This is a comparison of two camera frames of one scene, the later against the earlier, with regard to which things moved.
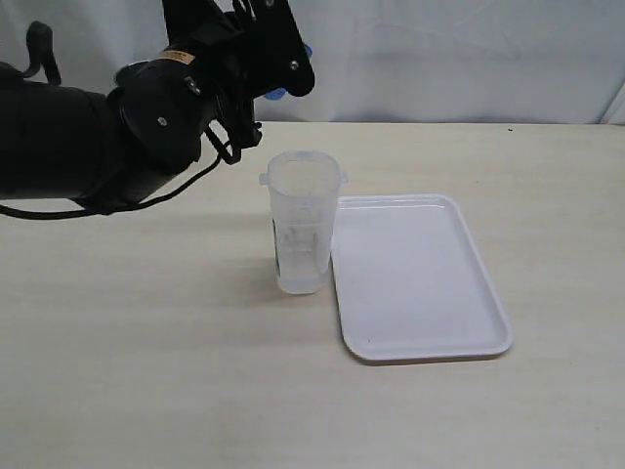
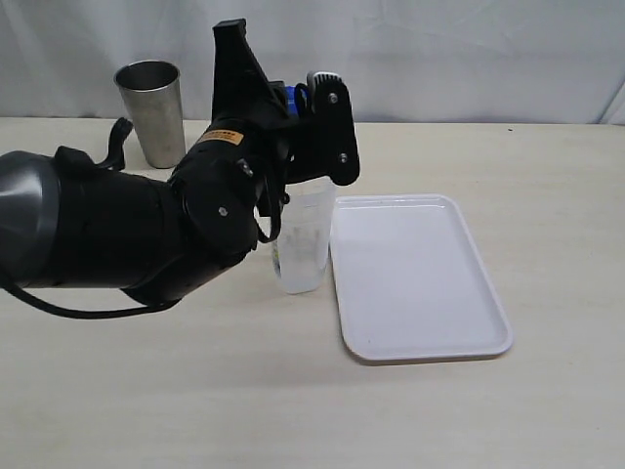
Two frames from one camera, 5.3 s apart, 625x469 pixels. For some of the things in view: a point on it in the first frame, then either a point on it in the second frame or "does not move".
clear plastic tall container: (304, 190) does not move
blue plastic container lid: (278, 93) -> (292, 103)
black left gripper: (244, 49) -> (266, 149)
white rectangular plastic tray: (411, 282) does not move
